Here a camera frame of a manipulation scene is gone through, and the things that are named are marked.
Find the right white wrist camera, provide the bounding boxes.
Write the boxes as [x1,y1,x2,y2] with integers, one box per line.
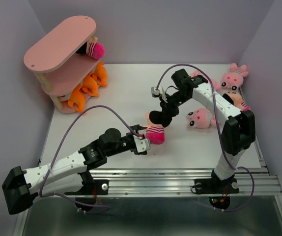
[151,86,168,103]

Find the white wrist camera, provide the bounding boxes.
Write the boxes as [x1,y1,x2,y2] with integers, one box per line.
[151,86,168,103]
[134,137,151,153]

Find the pink striped plush middle back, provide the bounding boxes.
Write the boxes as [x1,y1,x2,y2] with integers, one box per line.
[190,70,222,91]

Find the pink three-tier wooden shelf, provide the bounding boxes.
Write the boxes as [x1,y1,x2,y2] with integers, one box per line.
[24,15,102,114]

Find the pink axolotl plush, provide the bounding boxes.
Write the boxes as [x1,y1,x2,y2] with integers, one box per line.
[221,63,249,91]
[187,108,217,129]

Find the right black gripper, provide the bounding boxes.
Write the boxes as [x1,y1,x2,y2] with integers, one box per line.
[159,90,191,120]

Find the pink axolotl plush far right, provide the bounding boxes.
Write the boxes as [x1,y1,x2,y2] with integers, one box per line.
[221,63,249,91]

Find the doll plush black hair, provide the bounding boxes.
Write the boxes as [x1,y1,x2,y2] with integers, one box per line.
[144,110,173,145]

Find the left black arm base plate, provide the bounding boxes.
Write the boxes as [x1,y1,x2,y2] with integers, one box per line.
[65,171,109,196]

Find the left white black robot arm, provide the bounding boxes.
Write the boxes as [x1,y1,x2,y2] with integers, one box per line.
[1,128,151,215]

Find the orange shark plush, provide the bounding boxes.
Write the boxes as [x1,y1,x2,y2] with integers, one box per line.
[82,72,99,97]

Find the pink axolotl plush front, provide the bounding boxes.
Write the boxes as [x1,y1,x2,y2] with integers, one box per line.
[187,108,217,129]

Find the doll plush edge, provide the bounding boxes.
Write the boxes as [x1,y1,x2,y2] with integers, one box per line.
[223,91,250,111]

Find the doll plush pink striped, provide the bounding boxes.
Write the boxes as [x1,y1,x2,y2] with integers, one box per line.
[76,37,106,60]

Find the orange shark plush mouth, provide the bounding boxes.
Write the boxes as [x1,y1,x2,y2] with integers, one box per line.
[92,62,108,87]

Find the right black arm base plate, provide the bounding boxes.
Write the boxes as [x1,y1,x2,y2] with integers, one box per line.
[191,178,239,195]

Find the orange shark plush back-facing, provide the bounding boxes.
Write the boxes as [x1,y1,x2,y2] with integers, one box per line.
[67,84,86,113]

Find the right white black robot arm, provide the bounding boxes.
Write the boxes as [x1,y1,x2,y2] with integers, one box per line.
[150,69,255,192]

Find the aluminium mounting rail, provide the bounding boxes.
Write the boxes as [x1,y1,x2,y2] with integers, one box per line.
[91,168,282,198]

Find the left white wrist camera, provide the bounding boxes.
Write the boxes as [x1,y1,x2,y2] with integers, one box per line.
[134,137,151,153]

